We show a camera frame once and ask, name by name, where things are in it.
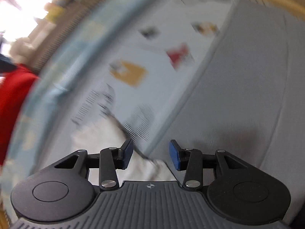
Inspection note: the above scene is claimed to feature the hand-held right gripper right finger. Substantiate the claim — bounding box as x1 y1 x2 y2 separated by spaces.
169 139 248 191

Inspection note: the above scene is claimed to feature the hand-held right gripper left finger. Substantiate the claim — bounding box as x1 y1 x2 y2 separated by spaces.
54 138 134 191

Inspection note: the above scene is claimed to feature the white garment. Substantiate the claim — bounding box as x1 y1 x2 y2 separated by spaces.
69 119 178 186

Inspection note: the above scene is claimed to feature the grey bed sheet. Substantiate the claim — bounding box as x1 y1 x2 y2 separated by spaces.
143 0 305 225

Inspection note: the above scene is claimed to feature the printed bed sheet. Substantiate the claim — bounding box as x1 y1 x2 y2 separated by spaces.
70 0 239 158

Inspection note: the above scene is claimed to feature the light blue quilt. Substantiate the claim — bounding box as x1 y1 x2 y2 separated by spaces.
0 0 167 196

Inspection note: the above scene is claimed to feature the red garment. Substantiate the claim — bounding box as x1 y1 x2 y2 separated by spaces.
0 63 40 166

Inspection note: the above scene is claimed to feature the beige plush toy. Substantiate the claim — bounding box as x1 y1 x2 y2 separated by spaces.
10 37 36 65

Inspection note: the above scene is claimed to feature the dark teal cloth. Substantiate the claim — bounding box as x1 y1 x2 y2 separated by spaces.
0 52 17 74

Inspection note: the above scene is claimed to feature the yellow plush toy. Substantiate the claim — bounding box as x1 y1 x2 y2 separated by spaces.
46 0 72 23

